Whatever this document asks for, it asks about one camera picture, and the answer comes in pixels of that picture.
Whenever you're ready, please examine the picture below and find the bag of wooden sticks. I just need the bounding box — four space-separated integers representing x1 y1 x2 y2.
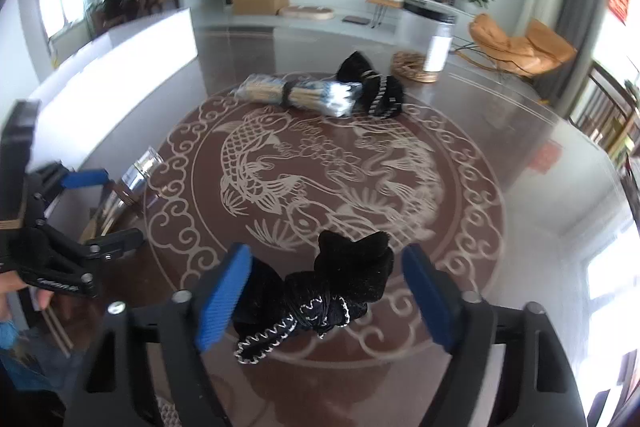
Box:
235 74 363 118

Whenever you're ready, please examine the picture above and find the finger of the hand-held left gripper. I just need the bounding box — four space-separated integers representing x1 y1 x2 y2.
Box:
80 227 145 263
32 161 111 208

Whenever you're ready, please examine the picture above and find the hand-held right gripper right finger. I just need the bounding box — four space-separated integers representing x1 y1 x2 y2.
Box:
401 243 586 427

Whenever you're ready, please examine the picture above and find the oval wooden tray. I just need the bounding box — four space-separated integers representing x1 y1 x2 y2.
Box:
279 5 336 22

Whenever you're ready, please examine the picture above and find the far black velvet pouch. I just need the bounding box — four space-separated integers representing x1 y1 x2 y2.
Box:
336 51 405 118

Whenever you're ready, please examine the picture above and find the person's left hand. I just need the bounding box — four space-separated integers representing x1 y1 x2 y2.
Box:
0 271 56 312

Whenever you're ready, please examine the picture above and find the wooden bench with metal legs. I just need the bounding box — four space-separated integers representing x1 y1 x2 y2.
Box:
365 0 405 28

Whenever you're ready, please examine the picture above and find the gold tube with silver cap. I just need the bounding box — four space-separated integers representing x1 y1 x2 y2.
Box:
85 147 163 243

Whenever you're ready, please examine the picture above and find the black velvet bow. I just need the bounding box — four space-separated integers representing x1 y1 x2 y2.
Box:
234 230 396 365

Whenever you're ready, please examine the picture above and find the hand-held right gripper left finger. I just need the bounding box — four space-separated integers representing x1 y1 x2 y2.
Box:
62 243 253 427

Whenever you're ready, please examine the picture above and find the orange lounge chair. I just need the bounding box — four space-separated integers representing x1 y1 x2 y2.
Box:
467 13 578 80

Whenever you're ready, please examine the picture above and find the clear jar with black lid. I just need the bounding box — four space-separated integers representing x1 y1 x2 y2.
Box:
422 14 457 72

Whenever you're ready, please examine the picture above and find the wooden dining chair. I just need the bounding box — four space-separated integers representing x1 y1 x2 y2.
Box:
570 59 640 158

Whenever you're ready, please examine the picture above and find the woven round basket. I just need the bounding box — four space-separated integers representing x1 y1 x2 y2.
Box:
390 51 443 84

